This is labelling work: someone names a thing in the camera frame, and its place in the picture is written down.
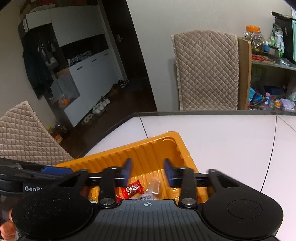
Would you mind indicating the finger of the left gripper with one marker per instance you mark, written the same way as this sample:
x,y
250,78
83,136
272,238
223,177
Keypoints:
x,y
57,170

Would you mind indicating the row of shoes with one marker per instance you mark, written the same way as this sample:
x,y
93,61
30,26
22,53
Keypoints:
x,y
100,107

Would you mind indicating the wooden shelf unit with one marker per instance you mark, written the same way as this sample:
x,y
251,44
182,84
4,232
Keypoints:
x,y
255,73

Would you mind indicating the quilted beige chair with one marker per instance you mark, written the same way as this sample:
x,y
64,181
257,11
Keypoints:
x,y
24,138
207,64

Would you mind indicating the white cabinet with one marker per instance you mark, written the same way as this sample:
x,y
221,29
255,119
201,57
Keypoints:
x,y
68,57

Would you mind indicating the orange lid candy jar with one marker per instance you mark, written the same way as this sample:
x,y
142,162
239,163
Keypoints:
x,y
254,36

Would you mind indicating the quilted beige chair back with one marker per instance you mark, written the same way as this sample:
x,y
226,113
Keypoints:
x,y
207,64

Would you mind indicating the small clear candy wrapper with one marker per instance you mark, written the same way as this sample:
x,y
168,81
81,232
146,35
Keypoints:
x,y
153,186

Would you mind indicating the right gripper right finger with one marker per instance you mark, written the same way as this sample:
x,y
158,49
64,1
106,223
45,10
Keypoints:
x,y
188,181

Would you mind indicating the orange plastic tray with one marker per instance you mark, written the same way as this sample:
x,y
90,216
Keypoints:
x,y
147,161

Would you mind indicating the left hand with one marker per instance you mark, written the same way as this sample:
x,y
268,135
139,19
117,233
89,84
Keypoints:
x,y
8,229

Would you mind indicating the quilted beige chair left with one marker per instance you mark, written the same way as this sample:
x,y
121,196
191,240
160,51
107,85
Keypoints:
x,y
24,138

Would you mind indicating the grey clear snack packet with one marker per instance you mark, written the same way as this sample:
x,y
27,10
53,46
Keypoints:
x,y
146,196

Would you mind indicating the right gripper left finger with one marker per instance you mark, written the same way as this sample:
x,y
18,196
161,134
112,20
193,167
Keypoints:
x,y
86,175

